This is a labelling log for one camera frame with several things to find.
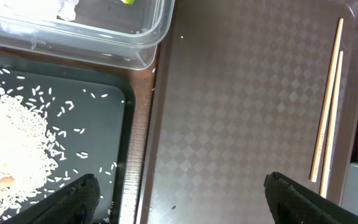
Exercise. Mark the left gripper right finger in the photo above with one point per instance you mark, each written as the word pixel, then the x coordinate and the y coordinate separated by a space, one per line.
pixel 291 203

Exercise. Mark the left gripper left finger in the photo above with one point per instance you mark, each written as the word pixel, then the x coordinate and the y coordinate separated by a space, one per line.
pixel 75 203

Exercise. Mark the wooden chopstick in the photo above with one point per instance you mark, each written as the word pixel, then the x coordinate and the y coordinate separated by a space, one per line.
pixel 331 129
pixel 326 103

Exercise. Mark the white tissue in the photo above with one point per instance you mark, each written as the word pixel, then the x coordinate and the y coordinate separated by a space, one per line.
pixel 42 9

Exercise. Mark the yellow green snack wrapper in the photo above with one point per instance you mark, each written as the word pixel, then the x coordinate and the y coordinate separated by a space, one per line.
pixel 128 1

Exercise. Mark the black waste tray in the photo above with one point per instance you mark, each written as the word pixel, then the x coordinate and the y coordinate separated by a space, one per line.
pixel 31 66

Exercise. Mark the spilled rice grains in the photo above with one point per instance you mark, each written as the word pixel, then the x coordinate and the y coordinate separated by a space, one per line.
pixel 53 130

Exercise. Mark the dark brown serving tray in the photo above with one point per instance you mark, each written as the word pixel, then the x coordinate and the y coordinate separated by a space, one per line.
pixel 240 87

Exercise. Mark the clear plastic bin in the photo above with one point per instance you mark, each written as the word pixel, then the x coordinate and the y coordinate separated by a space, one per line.
pixel 106 32

